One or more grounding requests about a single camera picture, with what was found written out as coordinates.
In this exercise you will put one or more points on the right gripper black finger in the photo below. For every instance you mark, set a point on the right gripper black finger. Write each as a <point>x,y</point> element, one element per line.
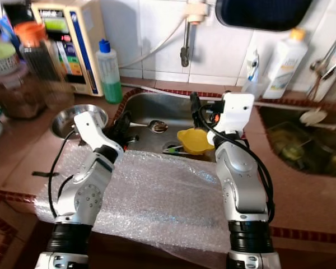
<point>197,108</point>

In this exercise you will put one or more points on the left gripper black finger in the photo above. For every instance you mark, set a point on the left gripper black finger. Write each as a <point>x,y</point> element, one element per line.
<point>119,120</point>
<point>132,138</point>

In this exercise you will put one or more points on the steel spoon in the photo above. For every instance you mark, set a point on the steel spoon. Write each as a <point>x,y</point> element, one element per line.
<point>158,126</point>

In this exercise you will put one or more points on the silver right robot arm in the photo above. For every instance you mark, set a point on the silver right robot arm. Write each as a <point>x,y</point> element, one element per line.
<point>243,185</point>

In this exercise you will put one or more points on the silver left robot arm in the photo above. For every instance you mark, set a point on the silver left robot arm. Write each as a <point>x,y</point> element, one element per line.
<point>84,196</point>

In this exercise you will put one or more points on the green detergent bottle blue cap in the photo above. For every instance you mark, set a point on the green detergent bottle blue cap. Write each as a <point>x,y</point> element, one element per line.
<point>110,89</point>

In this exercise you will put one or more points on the steel sink basin with drain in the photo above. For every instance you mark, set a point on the steel sink basin with drain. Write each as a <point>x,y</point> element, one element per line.
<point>162,106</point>

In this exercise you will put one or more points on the clear plastic cup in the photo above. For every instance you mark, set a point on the clear plastic cup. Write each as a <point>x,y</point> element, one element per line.
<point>253,89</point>

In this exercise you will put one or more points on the steel bowl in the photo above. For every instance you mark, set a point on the steel bowl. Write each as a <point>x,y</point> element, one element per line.
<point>73,120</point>

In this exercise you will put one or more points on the white squeeze tube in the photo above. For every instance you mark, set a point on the white squeeze tube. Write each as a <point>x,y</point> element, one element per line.
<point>252,67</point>

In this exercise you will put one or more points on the steel sink basin holding dishes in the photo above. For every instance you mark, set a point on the steel sink basin holding dishes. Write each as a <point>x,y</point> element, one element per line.
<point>274,120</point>

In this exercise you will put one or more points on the clear bubble wrap sheet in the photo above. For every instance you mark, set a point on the clear bubble wrap sheet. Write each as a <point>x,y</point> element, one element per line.
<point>162,196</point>

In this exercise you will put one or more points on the beige water filter appliance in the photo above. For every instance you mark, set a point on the beige water filter appliance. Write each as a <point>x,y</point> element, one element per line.
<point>87,45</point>

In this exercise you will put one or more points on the clear plastic food container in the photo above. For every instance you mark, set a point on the clear plastic food container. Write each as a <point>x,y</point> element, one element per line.
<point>288,145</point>

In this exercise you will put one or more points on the white bottle orange cap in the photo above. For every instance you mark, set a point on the white bottle orange cap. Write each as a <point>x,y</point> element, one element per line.
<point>285,67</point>

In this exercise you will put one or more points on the brown filled jar pink lid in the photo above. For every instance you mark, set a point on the brown filled jar pink lid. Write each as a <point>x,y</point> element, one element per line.
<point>17,98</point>

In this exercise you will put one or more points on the dark blue basin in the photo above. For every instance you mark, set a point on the dark blue basin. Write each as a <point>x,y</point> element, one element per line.
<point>263,14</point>

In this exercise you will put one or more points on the chrome faucet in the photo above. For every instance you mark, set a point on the chrome faucet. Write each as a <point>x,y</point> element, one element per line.
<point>325,67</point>

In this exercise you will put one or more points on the clear jar orange lid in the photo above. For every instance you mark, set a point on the clear jar orange lid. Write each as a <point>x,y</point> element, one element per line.
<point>31,32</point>

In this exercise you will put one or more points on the patterned bowl green lid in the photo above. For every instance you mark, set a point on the patterned bowl green lid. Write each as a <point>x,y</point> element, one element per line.
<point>0,53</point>

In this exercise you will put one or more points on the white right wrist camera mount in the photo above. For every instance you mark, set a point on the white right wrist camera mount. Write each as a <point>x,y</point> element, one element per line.
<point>238,109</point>

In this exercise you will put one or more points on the wall tap dark spout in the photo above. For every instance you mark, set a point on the wall tap dark spout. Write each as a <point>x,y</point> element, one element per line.
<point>185,53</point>

